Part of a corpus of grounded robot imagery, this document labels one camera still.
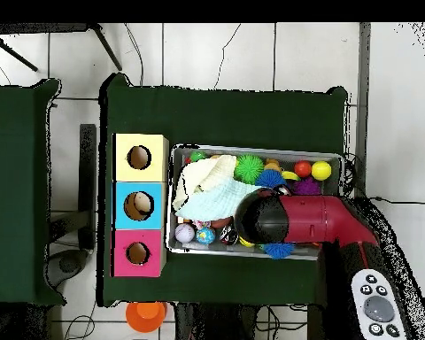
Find mint green cloth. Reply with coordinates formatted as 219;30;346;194
174;178;263;222

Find silver mesh bin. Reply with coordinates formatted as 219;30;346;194
165;143;344;262

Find wooden box with three holes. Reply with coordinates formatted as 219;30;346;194
110;133;170;278

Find cream cloth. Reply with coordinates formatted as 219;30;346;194
172;154;238;210

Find green spiky ball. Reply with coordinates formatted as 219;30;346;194
233;154;266;185

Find globe print ball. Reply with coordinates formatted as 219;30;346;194
195;226;216;246

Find white baseball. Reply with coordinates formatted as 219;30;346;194
174;222;197;244

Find blue spiky ball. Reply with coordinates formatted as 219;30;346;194
254;168;287;189

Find dark green table cloth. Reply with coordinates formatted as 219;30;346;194
97;73;349;308

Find blue fuzzy ball with eyes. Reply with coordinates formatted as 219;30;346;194
261;243;296;260

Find red orange ball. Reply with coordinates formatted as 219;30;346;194
293;159;313;179

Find purple spiky ball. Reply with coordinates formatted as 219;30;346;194
291;176;322;197

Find yellow smooth ball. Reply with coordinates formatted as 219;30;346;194
311;160;333;182

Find black upright stand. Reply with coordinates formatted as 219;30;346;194
78;123;97;251

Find orange cone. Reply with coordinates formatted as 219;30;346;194
125;301;168;334

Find grey round stand base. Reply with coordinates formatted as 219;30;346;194
45;249;89;288

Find black tripod legs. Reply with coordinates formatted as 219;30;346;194
0;22;123;72

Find green cloth covered side table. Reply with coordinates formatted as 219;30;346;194
0;78;66;306

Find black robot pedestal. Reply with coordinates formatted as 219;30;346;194
173;302;259;340

